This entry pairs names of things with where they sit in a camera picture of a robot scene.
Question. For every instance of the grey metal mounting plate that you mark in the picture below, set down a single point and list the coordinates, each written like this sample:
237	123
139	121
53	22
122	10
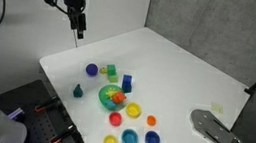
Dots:
216	132

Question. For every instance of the dark blue plastic cup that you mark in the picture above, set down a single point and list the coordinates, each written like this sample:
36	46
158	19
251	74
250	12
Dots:
152	139

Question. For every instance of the purple small tool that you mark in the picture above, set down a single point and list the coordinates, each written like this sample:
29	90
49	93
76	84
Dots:
15	113

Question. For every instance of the light blue toy piece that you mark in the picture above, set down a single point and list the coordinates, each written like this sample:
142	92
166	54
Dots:
110	104

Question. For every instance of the bright blue cube block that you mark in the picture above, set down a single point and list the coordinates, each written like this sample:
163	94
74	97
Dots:
127	79

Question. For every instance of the black perforated breadboard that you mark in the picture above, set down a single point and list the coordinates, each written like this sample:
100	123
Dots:
39	126

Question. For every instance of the yellow toy block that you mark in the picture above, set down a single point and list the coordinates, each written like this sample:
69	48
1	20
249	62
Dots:
103	70

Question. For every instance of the light green cube block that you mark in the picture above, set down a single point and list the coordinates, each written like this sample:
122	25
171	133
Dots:
113	78

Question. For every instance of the yellow gear toy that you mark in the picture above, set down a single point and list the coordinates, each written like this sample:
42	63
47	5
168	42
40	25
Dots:
110	93

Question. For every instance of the orange toy object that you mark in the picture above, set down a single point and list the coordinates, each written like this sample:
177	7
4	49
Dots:
118	97

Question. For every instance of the dark blue cube block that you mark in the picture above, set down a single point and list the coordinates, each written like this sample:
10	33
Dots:
127	88

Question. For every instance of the red plastic cup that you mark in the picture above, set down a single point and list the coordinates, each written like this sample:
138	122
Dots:
115	118

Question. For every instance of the purple bumpy ball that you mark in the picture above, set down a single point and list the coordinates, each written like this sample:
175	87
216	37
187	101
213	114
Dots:
92	69

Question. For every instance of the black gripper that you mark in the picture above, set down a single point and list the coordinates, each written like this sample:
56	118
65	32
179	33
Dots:
74	0

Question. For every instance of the teal toy figure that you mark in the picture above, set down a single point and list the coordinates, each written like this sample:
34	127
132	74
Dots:
78	91

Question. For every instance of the green plastic bowl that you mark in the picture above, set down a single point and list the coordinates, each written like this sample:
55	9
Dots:
101	96

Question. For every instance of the light blue plastic cup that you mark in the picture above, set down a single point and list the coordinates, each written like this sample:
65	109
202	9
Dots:
129	138

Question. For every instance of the yellow plastic cup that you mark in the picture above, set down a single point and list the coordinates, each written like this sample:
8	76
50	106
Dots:
110	142
133	110

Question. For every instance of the pale yellow tape piece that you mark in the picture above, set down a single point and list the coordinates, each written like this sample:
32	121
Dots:
217	107

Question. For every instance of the small orange plastic cup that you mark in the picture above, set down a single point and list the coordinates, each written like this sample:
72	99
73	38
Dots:
151	120

